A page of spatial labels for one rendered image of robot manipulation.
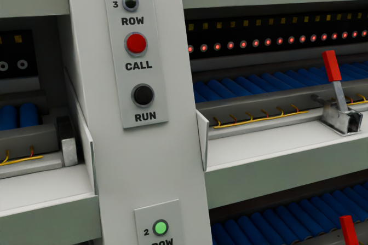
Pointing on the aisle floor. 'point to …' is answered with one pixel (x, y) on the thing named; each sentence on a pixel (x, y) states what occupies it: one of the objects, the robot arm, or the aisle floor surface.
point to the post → (81, 13)
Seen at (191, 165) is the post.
